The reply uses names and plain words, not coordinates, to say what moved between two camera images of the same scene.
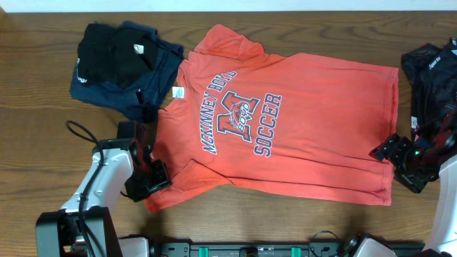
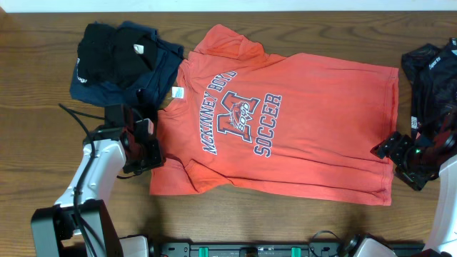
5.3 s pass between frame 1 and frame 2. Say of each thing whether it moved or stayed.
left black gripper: moved
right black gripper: stayed
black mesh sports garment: stayed
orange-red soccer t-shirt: stayed
